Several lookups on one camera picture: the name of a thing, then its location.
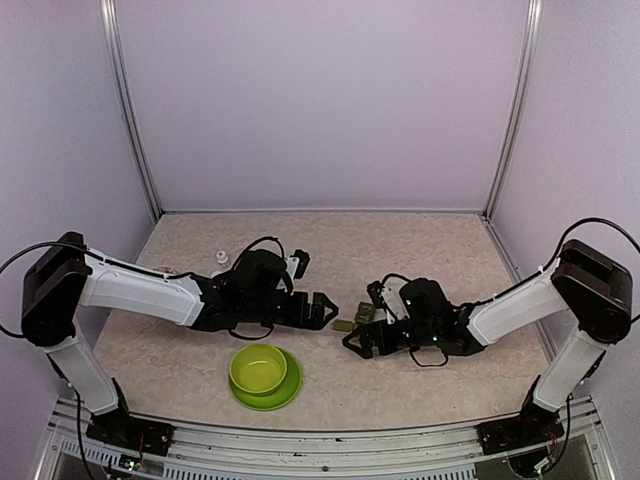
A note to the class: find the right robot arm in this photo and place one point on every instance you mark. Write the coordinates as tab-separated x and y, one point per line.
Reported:
580	280

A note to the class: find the green plate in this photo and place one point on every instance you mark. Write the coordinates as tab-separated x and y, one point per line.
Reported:
280	397

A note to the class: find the aluminium front rail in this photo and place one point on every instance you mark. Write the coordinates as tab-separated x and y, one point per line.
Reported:
201	451

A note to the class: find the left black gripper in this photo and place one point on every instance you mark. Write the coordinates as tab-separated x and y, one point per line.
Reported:
300	320

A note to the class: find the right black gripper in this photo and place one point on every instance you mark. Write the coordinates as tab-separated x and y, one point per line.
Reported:
367	341

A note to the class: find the white pill bottle with code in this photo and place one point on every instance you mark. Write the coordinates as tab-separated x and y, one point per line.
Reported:
222	258

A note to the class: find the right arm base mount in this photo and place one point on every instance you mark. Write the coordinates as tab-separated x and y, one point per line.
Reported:
513	433

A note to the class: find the aluminium frame post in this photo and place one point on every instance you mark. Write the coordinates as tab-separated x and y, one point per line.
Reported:
109	16
517	107

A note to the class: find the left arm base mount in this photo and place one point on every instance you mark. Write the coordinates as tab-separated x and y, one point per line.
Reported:
136	434

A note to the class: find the right aluminium frame post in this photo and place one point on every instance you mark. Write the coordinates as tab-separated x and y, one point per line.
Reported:
517	107

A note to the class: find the green bowl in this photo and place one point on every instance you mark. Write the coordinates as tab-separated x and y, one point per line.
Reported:
258	369

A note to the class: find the red patterned white bowl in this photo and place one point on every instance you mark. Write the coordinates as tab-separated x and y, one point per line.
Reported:
166	271

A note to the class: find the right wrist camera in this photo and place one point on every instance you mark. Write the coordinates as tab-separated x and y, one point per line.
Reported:
387	299

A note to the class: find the left aluminium frame post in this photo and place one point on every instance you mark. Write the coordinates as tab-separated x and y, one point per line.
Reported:
109	16

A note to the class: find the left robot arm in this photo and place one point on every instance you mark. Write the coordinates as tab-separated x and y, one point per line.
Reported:
257	288

